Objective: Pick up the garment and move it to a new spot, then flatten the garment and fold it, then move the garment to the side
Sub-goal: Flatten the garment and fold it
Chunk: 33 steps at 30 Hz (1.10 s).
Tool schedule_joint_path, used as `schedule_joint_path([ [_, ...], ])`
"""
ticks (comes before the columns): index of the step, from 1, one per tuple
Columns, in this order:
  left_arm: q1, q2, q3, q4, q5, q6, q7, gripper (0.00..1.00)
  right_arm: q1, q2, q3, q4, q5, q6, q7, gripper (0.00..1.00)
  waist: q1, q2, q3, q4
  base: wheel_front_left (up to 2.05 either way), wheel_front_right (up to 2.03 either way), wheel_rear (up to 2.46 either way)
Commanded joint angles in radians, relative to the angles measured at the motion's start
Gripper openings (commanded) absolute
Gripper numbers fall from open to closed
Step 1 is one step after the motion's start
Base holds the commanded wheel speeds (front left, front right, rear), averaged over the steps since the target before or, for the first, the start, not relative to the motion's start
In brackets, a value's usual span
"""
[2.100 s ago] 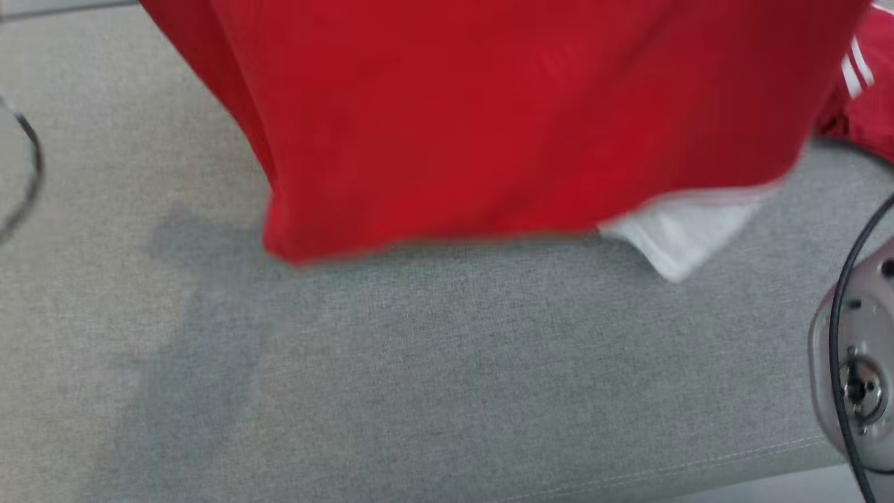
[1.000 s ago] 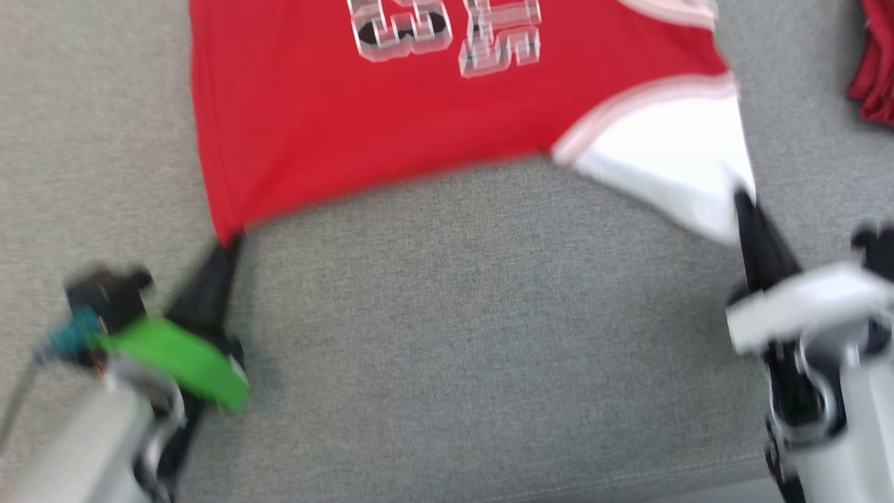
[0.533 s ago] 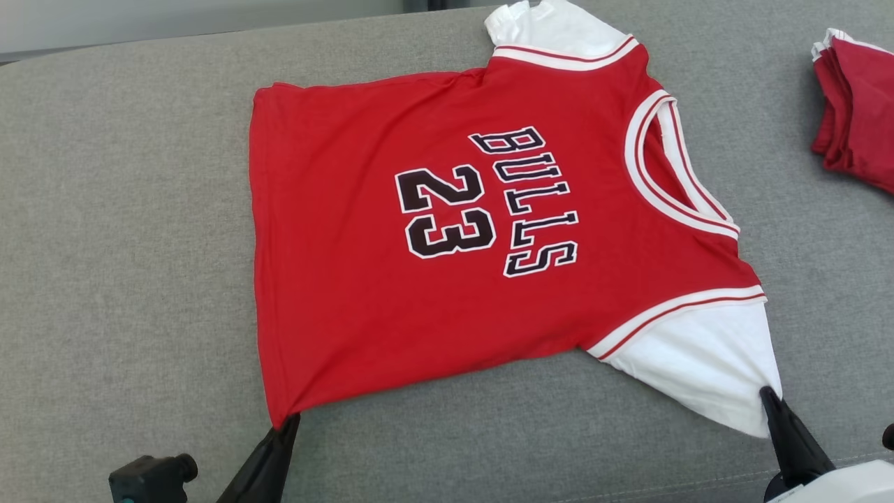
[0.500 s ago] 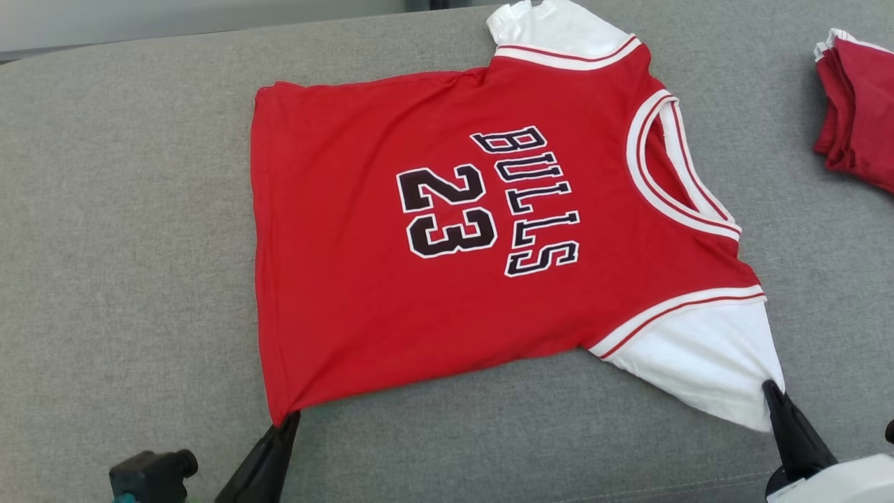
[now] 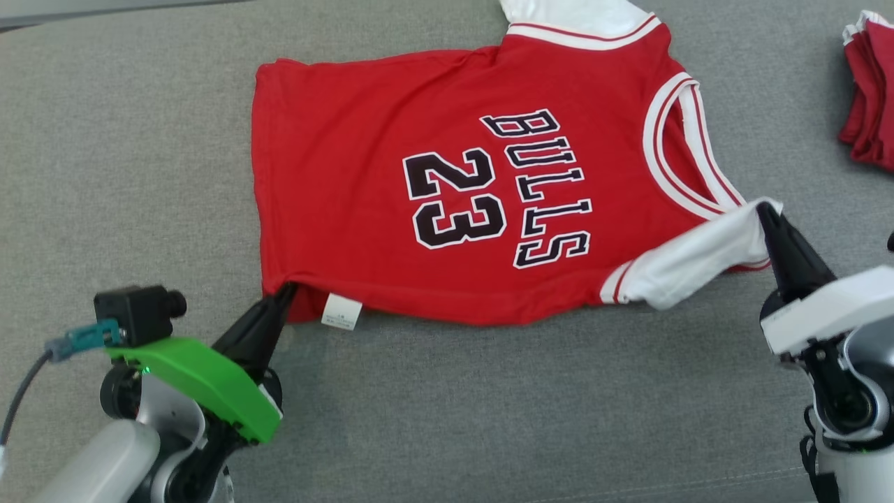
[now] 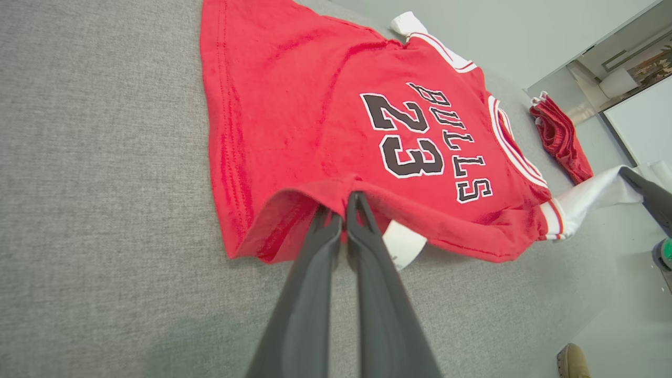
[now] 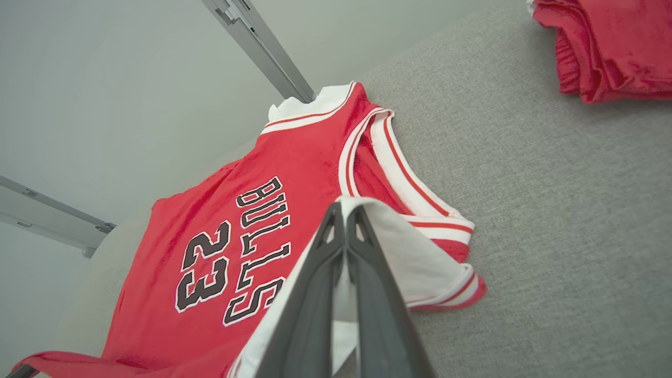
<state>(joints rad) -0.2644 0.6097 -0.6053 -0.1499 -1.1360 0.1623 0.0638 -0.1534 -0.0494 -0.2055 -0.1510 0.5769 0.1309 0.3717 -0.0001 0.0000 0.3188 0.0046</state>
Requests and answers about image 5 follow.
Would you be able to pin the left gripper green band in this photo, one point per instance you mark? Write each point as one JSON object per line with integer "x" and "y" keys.
{"x": 202, "y": 377}

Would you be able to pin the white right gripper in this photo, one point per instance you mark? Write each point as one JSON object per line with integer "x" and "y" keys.
{"x": 824, "y": 314}

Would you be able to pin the red Bulls 23 jersey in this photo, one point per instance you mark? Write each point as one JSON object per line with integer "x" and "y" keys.
{"x": 349, "y": 209}

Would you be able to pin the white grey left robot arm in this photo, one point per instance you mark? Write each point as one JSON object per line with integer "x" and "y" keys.
{"x": 105, "y": 461}

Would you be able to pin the folded red garment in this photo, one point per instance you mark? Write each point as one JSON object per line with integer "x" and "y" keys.
{"x": 876, "y": 91}

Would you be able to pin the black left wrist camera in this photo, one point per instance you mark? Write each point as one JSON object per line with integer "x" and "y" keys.
{"x": 136, "y": 311}

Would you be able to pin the teal left camera connector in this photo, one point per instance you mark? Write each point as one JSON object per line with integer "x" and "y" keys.
{"x": 87, "y": 337}

